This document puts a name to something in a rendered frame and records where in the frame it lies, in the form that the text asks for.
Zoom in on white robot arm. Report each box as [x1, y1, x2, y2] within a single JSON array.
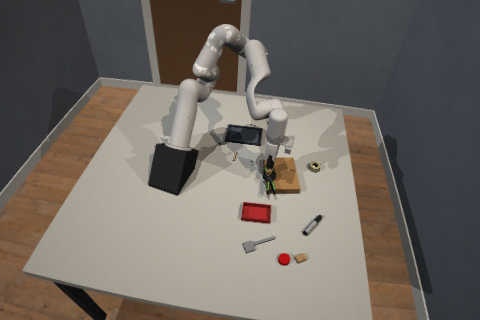
[[160, 24, 295, 154]]

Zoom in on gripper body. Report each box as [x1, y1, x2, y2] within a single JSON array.
[[264, 139, 280, 162]]

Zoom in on brown wooden board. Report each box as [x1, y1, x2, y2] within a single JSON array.
[[263, 157, 300, 194]]

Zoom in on red button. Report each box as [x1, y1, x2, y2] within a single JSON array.
[[278, 253, 290, 266]]

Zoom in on red open tray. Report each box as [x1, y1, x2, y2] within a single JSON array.
[[241, 202, 271, 224]]

